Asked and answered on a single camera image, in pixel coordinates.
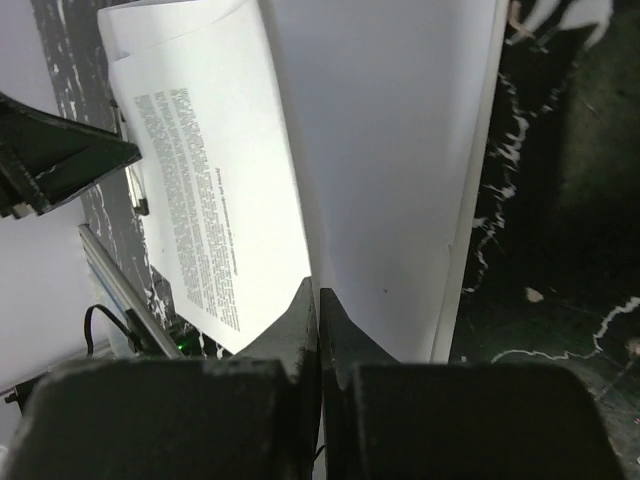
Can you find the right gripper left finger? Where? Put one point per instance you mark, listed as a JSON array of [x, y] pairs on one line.
[[252, 416]]

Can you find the black marble pattern mat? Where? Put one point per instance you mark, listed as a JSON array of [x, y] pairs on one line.
[[552, 274]]

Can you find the aluminium frame rail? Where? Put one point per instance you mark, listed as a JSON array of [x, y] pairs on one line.
[[124, 295]]

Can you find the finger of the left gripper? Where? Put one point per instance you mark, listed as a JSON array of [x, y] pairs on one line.
[[48, 161]]

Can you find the printed paper sheet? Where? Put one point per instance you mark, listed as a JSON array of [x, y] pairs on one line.
[[110, 41], [300, 150]]

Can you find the white clipboard folder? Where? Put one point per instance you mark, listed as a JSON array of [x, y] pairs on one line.
[[480, 175]]

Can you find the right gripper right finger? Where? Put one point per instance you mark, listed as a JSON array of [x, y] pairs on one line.
[[384, 419]]

